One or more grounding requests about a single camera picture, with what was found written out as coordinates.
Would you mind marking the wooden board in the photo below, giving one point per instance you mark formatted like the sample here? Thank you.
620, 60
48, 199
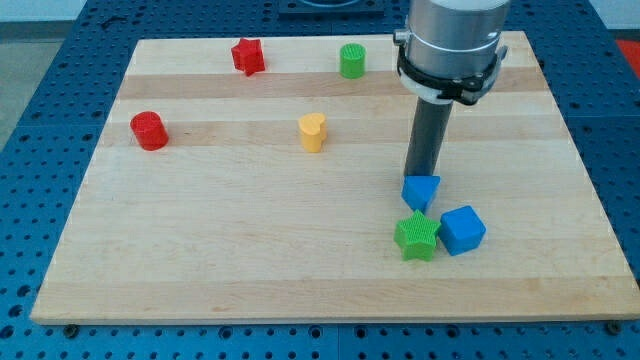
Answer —
233, 222

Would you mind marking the red cylinder block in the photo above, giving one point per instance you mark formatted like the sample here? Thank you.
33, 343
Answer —
149, 130

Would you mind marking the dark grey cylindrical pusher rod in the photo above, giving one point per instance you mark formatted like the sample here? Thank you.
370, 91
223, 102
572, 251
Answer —
428, 130

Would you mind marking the blue triangle block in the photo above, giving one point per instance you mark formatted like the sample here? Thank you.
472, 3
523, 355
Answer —
418, 192

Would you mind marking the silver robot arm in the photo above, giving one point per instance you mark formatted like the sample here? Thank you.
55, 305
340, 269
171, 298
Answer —
449, 49

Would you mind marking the red star block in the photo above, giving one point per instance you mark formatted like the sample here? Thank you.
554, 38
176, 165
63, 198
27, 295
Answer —
248, 56

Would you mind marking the green cylinder block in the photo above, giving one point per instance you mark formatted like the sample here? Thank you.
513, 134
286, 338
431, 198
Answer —
352, 58

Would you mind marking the green star block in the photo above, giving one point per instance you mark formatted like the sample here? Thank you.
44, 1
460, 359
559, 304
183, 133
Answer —
416, 236

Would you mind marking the yellow heart block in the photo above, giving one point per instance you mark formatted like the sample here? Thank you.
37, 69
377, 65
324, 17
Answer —
312, 131

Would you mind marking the blue cube block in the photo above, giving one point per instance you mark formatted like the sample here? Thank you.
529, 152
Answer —
461, 230

